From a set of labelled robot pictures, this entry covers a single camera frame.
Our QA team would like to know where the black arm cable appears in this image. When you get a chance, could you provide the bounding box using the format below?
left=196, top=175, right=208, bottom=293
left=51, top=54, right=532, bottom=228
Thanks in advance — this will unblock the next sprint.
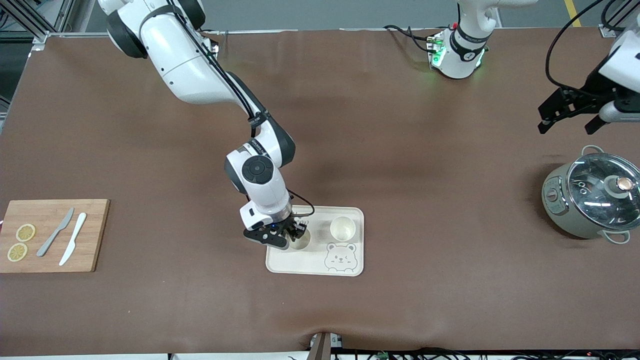
left=172, top=15, right=316, bottom=218
left=545, top=0, right=640, bottom=92

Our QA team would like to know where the black base cable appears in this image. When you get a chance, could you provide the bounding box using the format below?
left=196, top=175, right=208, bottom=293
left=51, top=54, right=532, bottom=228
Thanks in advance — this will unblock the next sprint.
left=384, top=24, right=436, bottom=53

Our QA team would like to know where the green cooking pot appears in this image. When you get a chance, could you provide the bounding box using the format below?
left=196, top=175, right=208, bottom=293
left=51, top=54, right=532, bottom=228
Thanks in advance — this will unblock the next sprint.
left=541, top=145, right=640, bottom=245

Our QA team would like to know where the white plastic cup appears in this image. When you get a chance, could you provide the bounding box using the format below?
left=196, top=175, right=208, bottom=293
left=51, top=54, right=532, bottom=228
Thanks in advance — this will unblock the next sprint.
left=329, top=215, right=357, bottom=242
left=289, top=227, right=312, bottom=251

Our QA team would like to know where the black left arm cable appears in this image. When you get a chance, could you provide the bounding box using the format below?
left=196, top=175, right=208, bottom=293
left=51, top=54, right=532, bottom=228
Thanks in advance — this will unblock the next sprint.
left=545, top=0, right=640, bottom=92

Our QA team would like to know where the wooden cutting board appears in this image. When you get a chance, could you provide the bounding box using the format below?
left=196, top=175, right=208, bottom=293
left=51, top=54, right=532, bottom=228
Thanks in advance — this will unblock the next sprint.
left=0, top=199, right=111, bottom=274

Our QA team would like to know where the white plastic knife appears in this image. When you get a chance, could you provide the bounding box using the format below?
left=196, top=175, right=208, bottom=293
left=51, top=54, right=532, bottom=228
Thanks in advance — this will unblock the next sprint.
left=59, top=212, right=88, bottom=267

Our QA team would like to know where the grey plastic knife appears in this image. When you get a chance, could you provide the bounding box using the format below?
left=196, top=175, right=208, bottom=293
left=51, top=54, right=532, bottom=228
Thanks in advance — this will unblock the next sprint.
left=36, top=207, right=75, bottom=258

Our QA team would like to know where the metal clamp bracket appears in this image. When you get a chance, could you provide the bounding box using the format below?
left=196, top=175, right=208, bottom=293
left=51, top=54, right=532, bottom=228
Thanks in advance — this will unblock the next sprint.
left=309, top=331, right=345, bottom=360

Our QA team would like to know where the glass pot lid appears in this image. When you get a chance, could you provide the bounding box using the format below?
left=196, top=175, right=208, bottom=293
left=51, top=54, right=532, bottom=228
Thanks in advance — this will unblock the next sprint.
left=566, top=152, right=640, bottom=232

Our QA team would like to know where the cream tray with bear print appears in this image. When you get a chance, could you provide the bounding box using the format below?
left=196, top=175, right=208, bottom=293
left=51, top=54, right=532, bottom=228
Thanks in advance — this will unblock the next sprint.
left=265, top=204, right=365, bottom=277

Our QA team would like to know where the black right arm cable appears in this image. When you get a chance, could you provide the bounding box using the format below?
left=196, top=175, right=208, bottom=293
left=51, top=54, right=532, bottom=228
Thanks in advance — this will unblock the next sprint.
left=172, top=15, right=316, bottom=218

